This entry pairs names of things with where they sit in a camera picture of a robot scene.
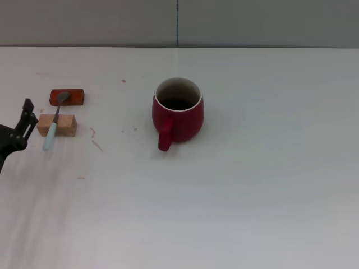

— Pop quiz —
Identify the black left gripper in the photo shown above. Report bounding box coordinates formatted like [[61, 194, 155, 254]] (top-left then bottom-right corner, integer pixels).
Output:
[[0, 98, 39, 173]]

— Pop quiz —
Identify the light blue handled spoon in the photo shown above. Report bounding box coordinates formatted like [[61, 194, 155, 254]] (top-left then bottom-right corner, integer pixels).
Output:
[[42, 91, 71, 151]]

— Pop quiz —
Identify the red ceramic cup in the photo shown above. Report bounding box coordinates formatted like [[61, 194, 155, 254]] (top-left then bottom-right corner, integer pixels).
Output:
[[152, 77, 205, 152]]

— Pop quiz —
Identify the light wooden block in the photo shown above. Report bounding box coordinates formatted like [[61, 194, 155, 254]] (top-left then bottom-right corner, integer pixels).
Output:
[[36, 113, 78, 138]]

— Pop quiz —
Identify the red-brown wooden block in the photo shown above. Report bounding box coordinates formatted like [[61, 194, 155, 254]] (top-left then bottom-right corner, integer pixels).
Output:
[[49, 89, 86, 106]]

